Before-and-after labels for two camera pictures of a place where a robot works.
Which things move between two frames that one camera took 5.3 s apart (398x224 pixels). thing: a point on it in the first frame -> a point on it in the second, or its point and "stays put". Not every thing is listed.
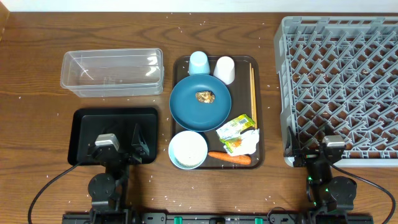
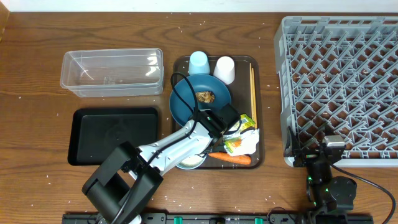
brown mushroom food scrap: (205, 96) stays put
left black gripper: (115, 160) -> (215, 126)
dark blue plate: (198, 116) stays put
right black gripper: (293, 149) stays put
